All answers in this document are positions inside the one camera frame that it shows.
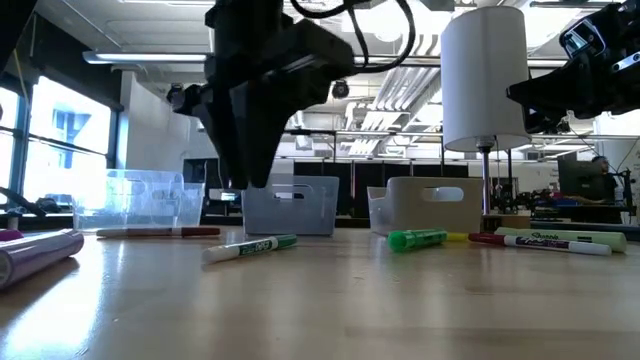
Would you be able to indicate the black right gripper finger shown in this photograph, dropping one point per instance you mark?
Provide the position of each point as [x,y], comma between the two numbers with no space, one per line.
[555,95]
[542,122]

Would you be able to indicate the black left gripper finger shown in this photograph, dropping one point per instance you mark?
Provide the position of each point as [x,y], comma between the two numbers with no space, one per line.
[230,140]
[265,130]

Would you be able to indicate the maroon thin marker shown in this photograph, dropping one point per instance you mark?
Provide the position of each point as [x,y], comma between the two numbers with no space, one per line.
[200,231]

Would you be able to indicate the green dry-erase marker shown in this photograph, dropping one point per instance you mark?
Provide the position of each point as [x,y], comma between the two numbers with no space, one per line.
[250,247]

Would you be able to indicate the red dry-erase marker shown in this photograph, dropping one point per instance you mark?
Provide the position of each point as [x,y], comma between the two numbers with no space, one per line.
[540,243]

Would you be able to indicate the pale green Sharpie highlighter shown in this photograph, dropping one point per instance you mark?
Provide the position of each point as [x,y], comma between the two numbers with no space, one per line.
[612,241]

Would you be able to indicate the yellow highlighter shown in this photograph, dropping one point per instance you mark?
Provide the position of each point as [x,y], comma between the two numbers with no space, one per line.
[457,237]

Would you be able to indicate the white plastic bin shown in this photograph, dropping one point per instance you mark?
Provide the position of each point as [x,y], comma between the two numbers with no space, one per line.
[425,215]

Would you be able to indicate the light purple marker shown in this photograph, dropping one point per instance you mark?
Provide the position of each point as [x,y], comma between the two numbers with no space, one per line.
[40,252]

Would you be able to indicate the magenta highlighter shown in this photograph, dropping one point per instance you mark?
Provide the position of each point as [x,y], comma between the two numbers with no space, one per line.
[10,235]

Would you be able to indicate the black computer monitor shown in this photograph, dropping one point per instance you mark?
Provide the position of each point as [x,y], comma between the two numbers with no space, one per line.
[575,180]
[195,175]

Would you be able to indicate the person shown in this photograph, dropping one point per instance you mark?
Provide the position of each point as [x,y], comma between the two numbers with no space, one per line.
[600,162]

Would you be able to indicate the black round ceiling fixture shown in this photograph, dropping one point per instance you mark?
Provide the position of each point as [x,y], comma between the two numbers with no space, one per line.
[175,94]
[340,89]

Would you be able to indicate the white table lamp wooden base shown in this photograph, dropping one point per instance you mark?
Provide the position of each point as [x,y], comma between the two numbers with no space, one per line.
[480,75]

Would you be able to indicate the grey translucent plastic bin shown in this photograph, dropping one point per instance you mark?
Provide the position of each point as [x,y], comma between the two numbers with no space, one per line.
[290,215]

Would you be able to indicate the cluttered office desk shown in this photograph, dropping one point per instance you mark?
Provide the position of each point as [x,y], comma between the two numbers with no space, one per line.
[575,212]

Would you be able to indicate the ceiling light strip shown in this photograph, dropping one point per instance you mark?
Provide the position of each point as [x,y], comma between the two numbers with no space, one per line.
[145,57]

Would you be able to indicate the clear plastic bin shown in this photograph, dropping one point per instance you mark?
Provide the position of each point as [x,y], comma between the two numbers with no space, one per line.
[135,200]

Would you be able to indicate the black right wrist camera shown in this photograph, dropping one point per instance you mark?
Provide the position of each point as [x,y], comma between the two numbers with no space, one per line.
[582,37]

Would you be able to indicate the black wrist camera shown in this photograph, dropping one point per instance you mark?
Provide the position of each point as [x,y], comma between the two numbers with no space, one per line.
[320,50]
[582,37]

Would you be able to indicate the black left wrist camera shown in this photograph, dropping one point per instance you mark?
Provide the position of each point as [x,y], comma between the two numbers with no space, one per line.
[320,50]

